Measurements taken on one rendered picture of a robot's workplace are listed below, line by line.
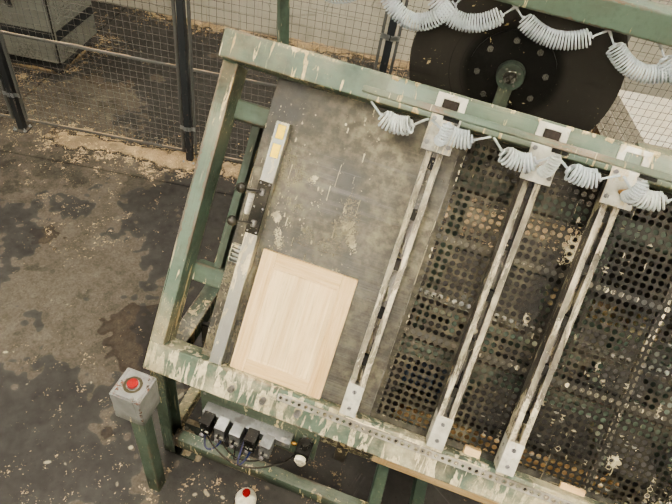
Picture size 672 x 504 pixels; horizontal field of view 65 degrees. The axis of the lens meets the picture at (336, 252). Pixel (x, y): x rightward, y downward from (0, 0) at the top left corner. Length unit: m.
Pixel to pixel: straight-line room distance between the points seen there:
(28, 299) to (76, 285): 0.27
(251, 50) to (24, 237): 2.54
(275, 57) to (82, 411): 2.09
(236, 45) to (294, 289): 0.89
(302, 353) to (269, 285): 0.29
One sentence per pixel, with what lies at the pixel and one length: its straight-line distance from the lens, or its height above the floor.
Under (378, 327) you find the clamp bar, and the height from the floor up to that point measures 1.18.
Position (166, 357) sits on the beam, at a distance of 2.19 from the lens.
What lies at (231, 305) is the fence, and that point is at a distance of 2.04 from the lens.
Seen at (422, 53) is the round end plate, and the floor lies 1.83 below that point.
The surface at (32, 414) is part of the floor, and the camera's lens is 3.21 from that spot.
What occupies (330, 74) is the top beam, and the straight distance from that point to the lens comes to 1.87.
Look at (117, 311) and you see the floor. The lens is 3.48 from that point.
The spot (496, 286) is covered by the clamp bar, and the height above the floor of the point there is 1.43.
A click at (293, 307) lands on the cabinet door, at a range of 1.99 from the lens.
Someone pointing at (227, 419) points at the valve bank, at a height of 0.76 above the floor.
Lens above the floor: 2.69
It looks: 45 degrees down
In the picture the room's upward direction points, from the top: 12 degrees clockwise
